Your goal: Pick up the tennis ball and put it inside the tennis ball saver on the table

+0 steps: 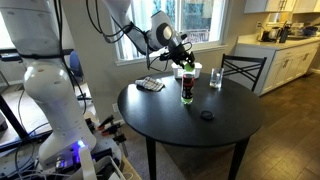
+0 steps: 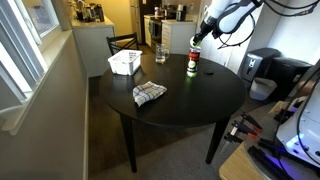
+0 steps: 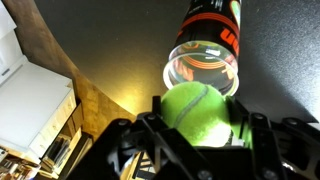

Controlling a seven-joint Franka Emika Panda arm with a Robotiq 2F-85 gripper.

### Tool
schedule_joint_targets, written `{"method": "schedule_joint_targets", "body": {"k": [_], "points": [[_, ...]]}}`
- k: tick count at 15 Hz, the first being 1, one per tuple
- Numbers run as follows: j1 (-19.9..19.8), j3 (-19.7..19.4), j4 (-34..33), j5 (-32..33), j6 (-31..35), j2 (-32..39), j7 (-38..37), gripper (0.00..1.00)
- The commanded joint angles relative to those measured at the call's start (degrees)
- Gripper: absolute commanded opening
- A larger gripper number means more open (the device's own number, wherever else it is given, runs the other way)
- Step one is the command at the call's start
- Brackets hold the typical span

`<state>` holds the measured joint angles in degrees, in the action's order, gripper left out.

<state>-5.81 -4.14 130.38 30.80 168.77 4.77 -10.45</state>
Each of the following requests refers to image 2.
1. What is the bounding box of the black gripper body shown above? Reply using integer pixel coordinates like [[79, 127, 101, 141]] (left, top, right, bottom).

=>
[[198, 19, 216, 38]]

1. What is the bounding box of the yellow-green tennis ball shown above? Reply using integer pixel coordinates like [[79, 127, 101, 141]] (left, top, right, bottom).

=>
[[189, 35, 200, 48]]

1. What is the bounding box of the robot base platform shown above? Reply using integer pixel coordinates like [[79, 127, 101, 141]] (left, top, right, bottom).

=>
[[244, 96, 320, 180]]

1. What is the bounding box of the white drawer cabinet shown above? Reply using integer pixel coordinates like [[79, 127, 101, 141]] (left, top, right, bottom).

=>
[[161, 19, 198, 56]]

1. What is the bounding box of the clear glass mug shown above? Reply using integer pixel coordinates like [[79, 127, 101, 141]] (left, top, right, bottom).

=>
[[154, 43, 171, 65]]

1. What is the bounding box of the black kitchen stove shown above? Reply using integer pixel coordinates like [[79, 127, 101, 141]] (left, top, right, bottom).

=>
[[149, 15, 165, 52]]

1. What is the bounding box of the round black wooden table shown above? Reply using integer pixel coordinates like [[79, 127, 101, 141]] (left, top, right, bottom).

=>
[[98, 53, 248, 174]]

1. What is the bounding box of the black kitchen trash can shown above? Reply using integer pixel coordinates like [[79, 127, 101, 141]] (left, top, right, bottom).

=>
[[240, 47, 282, 83]]

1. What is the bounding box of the white checked dish cloth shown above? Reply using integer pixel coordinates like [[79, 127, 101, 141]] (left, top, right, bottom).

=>
[[132, 80, 168, 108]]

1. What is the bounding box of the white plastic basket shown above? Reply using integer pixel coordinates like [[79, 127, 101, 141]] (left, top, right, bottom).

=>
[[107, 49, 143, 77]]

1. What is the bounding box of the small white waste bin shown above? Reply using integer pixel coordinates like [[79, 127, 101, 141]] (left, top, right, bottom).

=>
[[249, 76, 278, 101]]

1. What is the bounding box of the black coffee machine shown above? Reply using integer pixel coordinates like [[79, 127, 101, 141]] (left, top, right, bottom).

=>
[[266, 56, 313, 102]]

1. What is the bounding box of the black orange-tipped clamp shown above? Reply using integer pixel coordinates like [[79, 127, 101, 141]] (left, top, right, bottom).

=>
[[241, 112, 264, 133], [231, 120, 259, 140], [219, 132, 245, 155]]

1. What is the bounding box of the black coffee maker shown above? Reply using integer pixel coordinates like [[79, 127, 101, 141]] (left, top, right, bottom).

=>
[[93, 3, 106, 23]]

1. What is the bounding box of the white kitchen counter cabinet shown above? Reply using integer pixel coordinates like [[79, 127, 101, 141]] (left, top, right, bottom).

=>
[[70, 14, 116, 78]]

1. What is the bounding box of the silver kettle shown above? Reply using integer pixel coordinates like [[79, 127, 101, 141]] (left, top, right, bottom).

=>
[[81, 3, 95, 22]]

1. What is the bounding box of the light wooden board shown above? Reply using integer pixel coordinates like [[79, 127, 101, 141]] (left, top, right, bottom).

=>
[[218, 142, 268, 180]]

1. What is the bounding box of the white framed window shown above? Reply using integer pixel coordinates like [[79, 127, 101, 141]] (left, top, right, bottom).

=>
[[0, 0, 74, 136]]

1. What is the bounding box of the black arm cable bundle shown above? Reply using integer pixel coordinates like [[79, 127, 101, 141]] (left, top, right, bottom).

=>
[[216, 0, 320, 50]]

